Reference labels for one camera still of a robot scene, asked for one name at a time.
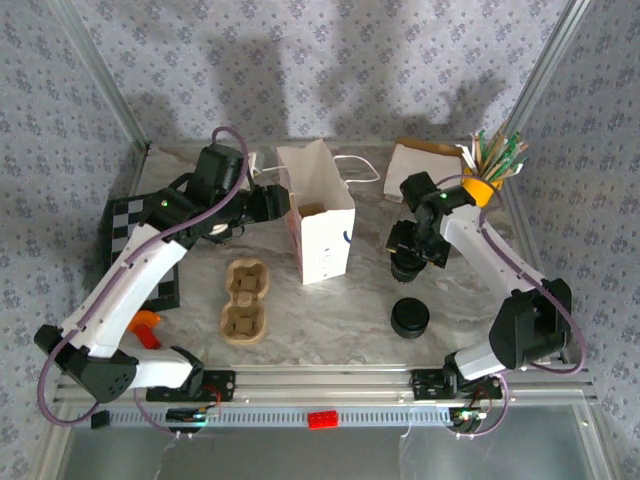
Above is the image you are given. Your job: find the black paper cup white print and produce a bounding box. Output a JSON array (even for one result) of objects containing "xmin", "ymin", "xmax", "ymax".
[{"xmin": 390, "ymin": 259, "xmax": 427, "ymax": 287}]

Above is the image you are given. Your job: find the white pink paper gift bag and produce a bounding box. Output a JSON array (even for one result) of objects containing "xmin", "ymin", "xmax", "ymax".
[{"xmin": 252, "ymin": 138, "xmax": 381, "ymax": 286}]

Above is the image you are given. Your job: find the brown cardboard cup carrier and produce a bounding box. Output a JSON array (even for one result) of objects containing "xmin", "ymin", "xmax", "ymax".
[{"xmin": 220, "ymin": 257, "xmax": 271, "ymax": 346}]

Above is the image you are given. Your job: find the black round lid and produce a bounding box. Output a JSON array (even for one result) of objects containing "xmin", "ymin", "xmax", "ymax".
[{"xmin": 390, "ymin": 297, "xmax": 432, "ymax": 340}]

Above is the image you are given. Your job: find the white napkin stack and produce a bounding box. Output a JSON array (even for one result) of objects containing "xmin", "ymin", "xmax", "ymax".
[{"xmin": 383, "ymin": 144, "xmax": 464, "ymax": 204}]

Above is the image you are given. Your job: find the yellow holder cup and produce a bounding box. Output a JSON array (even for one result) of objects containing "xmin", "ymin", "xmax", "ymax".
[{"xmin": 460, "ymin": 167, "xmax": 504, "ymax": 209}]

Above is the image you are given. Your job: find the black grey checkerboard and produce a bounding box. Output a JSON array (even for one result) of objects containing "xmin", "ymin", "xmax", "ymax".
[{"xmin": 103, "ymin": 194, "xmax": 181, "ymax": 309}]

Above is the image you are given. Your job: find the bundle of stirrers and straws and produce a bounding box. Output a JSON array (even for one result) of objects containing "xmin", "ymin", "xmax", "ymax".
[{"xmin": 469, "ymin": 128, "xmax": 530, "ymax": 182}]

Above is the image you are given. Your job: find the orange red plastic clamp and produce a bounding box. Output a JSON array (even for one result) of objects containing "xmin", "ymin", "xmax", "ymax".
[{"xmin": 127, "ymin": 309, "xmax": 164, "ymax": 351}]

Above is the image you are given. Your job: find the small circuit board green light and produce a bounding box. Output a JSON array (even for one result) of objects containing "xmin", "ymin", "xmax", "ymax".
[
  {"xmin": 166, "ymin": 407, "xmax": 221, "ymax": 426},
  {"xmin": 448, "ymin": 407, "xmax": 489, "ymax": 432}
]

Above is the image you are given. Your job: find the red toy brick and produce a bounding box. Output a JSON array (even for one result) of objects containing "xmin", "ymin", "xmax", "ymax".
[{"xmin": 307, "ymin": 410, "xmax": 340, "ymax": 430}]

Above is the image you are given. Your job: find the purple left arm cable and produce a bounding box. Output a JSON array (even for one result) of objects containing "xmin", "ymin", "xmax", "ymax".
[{"xmin": 38, "ymin": 127, "xmax": 250, "ymax": 440}]

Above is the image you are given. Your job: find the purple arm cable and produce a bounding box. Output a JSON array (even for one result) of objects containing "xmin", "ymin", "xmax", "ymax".
[
  {"xmin": 434, "ymin": 172, "xmax": 589, "ymax": 441},
  {"xmin": 38, "ymin": 127, "xmax": 250, "ymax": 440}
]

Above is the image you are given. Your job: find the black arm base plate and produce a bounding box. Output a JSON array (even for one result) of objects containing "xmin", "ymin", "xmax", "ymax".
[
  {"xmin": 145, "ymin": 369, "xmax": 236, "ymax": 403},
  {"xmin": 410, "ymin": 368, "xmax": 503, "ymax": 401}
]

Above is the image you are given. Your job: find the aluminium frame post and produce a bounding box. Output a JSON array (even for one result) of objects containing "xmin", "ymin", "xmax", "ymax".
[
  {"xmin": 49, "ymin": 0, "xmax": 152, "ymax": 154},
  {"xmin": 502, "ymin": 0, "xmax": 599, "ymax": 146}
]

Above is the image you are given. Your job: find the aluminium mounting rail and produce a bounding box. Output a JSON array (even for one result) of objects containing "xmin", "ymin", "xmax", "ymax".
[{"xmin": 53, "ymin": 364, "xmax": 599, "ymax": 405}]

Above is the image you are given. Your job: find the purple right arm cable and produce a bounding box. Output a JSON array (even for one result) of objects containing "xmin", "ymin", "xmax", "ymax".
[{"xmin": 434, "ymin": 172, "xmax": 589, "ymax": 441}]

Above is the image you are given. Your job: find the grey slotted cable tray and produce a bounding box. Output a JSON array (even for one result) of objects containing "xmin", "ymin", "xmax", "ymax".
[{"xmin": 69, "ymin": 405, "xmax": 469, "ymax": 427}]

